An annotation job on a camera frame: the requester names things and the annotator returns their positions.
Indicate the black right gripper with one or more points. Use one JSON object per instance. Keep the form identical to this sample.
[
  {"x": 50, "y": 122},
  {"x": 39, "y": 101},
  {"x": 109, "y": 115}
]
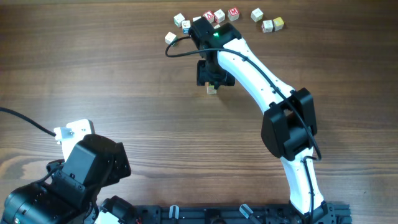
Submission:
[{"x": 227, "y": 80}]

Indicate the green-edged wooden block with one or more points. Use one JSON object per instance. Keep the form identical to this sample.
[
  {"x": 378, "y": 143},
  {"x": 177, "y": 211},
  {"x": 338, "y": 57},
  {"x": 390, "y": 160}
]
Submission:
[{"x": 178, "y": 19}]

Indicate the wooden block beside A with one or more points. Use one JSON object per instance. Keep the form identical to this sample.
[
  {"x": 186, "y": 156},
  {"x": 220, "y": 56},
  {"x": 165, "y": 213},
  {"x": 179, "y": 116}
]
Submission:
[{"x": 219, "y": 16}]

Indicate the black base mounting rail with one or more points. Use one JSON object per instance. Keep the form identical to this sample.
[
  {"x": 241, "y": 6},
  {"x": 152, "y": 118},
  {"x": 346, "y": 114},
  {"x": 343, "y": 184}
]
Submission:
[{"x": 236, "y": 214}]

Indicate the green-sided wooden block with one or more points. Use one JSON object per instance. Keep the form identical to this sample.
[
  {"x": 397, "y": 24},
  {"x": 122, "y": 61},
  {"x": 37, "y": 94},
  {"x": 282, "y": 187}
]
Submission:
[{"x": 170, "y": 37}]

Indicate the yellow wooden block right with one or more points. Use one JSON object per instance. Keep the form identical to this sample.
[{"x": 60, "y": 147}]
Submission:
[{"x": 278, "y": 23}]

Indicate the red letter A block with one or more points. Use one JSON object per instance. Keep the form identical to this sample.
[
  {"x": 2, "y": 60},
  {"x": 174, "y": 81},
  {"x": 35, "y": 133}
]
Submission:
[{"x": 209, "y": 16}]

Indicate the blue-sided wooden block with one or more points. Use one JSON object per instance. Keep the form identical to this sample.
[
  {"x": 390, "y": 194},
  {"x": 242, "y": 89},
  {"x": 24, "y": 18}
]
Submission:
[{"x": 186, "y": 25}]

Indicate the plain wooden block right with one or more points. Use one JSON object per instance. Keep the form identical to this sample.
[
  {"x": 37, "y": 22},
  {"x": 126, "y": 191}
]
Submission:
[{"x": 257, "y": 15}]

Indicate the red letter M block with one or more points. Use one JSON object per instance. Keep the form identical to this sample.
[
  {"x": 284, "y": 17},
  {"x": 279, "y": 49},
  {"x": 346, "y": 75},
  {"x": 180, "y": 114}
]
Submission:
[{"x": 233, "y": 14}]

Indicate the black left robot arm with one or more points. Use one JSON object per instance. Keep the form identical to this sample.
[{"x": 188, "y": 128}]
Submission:
[{"x": 69, "y": 191}]

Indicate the orange-sided bird block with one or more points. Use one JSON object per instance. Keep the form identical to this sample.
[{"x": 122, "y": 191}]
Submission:
[{"x": 211, "y": 90}]

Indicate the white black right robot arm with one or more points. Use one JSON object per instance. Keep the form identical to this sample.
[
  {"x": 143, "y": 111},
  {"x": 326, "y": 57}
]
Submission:
[{"x": 288, "y": 115}]

